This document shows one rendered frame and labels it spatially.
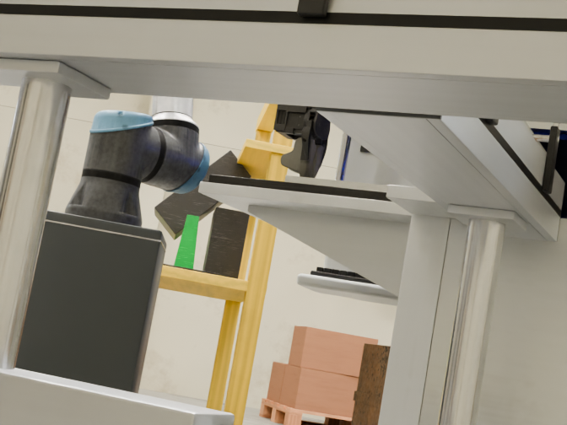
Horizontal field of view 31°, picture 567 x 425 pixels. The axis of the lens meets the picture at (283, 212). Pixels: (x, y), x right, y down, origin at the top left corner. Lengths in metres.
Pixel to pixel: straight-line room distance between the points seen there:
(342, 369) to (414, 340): 7.07
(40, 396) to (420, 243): 0.85
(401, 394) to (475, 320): 0.29
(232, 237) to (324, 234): 3.77
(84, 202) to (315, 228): 0.46
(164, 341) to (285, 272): 1.39
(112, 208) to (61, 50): 1.03
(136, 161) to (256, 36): 1.17
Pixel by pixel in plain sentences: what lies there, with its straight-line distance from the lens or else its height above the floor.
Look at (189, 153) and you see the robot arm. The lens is 2.12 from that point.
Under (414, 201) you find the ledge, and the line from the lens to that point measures 1.54.
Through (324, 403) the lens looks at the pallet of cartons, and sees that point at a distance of 8.68.
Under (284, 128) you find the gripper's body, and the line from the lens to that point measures 1.88.
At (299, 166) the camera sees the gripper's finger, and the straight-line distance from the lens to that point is 1.86.
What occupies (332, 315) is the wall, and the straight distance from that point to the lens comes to 10.53.
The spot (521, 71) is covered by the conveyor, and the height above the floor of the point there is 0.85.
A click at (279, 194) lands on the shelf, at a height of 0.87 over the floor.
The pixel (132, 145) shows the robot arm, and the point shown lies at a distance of 2.03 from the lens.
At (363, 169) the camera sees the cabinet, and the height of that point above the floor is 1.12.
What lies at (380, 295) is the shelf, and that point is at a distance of 2.49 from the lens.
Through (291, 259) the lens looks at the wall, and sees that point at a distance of 10.51.
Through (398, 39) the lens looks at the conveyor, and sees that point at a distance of 0.84.
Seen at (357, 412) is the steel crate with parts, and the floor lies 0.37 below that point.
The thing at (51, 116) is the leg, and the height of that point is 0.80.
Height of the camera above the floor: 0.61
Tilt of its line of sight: 7 degrees up
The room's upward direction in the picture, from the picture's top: 10 degrees clockwise
